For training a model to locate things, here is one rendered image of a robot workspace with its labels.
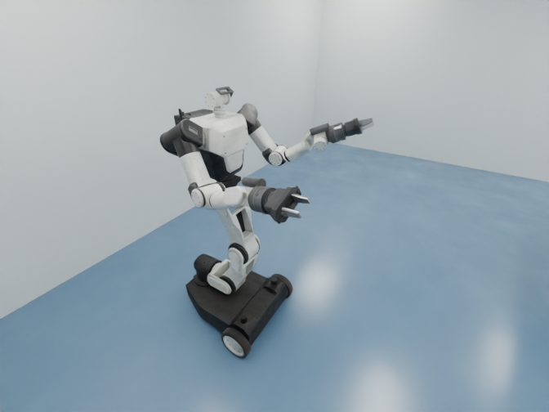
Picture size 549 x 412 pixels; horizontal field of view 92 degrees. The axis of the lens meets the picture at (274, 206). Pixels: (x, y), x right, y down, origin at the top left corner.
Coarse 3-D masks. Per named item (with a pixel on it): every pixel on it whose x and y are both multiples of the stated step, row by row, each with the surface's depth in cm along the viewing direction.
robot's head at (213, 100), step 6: (204, 96) 117; (210, 96) 115; (216, 96) 115; (222, 96) 119; (228, 96) 122; (210, 102) 117; (216, 102) 116; (222, 102) 120; (228, 102) 123; (216, 108) 121; (222, 108) 121
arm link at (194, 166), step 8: (184, 160) 108; (192, 160) 108; (200, 160) 110; (184, 168) 110; (192, 168) 108; (200, 168) 109; (192, 176) 108; (200, 176) 109; (208, 176) 112; (192, 184) 108; (200, 184) 108; (208, 184) 112; (192, 192) 107; (200, 192) 104; (192, 200) 111; (200, 200) 104
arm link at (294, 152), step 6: (300, 144) 139; (276, 150) 144; (282, 150) 146; (288, 150) 143; (294, 150) 141; (300, 150) 140; (282, 156) 144; (288, 156) 144; (294, 156) 143; (282, 162) 145
